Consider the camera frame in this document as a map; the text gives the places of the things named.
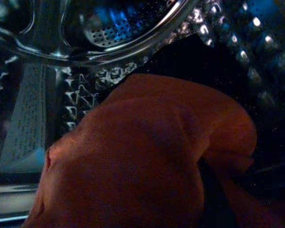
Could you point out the red garment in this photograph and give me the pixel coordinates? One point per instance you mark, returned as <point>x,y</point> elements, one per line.
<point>145,154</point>

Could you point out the grey front-load washing machine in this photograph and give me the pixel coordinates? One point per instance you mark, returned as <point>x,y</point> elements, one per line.
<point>38,118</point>

